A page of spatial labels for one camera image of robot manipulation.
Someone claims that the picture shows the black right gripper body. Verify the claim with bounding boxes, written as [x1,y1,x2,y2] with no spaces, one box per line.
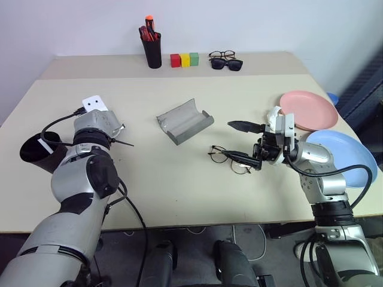
[252,130,284,165]

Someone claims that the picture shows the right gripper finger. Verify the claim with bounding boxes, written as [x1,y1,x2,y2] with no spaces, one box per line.
[227,120,266,134]
[222,150,264,171]

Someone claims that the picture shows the grey open glasses case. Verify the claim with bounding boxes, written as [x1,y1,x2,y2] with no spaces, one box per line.
[155,98,215,146]

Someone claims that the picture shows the black tool holder cup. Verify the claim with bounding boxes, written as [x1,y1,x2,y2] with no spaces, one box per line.
[141,32,163,70]

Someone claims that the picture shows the pink plate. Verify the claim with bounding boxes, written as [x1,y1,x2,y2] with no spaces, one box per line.
[279,90,339,133]

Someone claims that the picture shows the black sunglasses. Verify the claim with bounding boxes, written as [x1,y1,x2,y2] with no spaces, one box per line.
[210,58,244,72]

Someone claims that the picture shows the light blue plate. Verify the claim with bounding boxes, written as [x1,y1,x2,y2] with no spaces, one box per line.
[305,129,379,190]

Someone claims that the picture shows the dark rounded shape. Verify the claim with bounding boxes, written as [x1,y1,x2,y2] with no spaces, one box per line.
[139,240,177,287]
[212,240,260,287]

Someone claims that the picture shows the black zip tie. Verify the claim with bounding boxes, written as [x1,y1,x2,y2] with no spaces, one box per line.
[108,136,135,148]

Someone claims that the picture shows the thin metal frame glasses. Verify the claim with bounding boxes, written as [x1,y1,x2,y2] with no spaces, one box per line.
[207,145,253,175]

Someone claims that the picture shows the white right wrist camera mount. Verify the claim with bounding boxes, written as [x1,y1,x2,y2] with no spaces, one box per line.
[265,105,296,142]

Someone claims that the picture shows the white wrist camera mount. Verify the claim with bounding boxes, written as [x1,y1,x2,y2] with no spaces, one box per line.
[81,94,109,114]
[265,105,296,142]

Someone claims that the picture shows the brown frame glasses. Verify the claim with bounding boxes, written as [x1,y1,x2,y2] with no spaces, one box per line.
[208,50,237,61]

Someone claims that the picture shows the black under-table bracket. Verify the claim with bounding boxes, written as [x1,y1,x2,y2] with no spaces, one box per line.
[264,220,317,240]

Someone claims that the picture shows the white floor cable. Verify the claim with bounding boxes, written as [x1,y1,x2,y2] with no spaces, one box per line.
[232,224,268,261]

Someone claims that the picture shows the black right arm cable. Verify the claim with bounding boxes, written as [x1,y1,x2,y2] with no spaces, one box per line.
[281,148,378,210]

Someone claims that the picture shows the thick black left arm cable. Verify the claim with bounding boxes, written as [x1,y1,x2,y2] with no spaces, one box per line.
[103,178,150,287]

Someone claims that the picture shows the red handled tool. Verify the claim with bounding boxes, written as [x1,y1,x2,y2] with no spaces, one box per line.
[138,25,152,42]

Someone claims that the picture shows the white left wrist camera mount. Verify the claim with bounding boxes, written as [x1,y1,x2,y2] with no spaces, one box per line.
[81,94,109,114]

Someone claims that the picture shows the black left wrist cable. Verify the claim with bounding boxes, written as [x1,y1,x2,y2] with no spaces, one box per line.
[41,106,88,148]

